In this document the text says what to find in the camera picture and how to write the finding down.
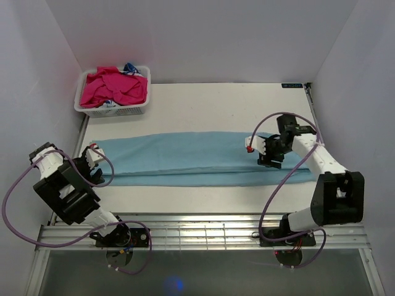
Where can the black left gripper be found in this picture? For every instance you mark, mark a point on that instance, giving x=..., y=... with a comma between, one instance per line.
x=96, y=178

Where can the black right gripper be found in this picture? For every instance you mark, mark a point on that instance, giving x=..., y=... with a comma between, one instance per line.
x=268, y=163

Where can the light blue trousers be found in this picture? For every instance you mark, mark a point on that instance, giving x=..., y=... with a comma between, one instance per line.
x=189, y=159

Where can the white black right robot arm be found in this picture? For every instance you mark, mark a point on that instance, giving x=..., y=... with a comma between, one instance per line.
x=338, y=196

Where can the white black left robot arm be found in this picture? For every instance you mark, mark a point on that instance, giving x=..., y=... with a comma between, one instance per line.
x=67, y=185

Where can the white plastic laundry basket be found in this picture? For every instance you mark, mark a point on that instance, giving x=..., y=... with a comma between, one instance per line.
x=110, y=109

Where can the dark table label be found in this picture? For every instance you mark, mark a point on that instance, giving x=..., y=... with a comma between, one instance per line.
x=291, y=85

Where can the pink garment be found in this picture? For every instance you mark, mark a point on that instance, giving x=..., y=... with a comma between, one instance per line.
x=107, y=84

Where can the blue white patterned garment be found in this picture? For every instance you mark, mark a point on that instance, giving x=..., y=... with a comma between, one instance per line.
x=130, y=70

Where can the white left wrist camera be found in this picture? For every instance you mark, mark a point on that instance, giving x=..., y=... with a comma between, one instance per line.
x=94, y=155

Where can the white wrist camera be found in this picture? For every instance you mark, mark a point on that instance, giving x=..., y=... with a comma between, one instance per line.
x=94, y=155
x=255, y=143

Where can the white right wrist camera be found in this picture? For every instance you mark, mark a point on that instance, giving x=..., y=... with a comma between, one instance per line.
x=255, y=143

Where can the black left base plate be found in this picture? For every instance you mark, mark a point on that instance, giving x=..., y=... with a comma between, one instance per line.
x=140, y=239

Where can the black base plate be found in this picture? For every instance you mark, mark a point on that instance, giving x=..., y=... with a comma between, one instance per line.
x=275, y=237
x=140, y=239

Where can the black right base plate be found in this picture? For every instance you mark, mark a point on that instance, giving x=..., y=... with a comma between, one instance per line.
x=275, y=237

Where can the aluminium rail frame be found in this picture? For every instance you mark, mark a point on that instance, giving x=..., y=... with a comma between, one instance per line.
x=200, y=232

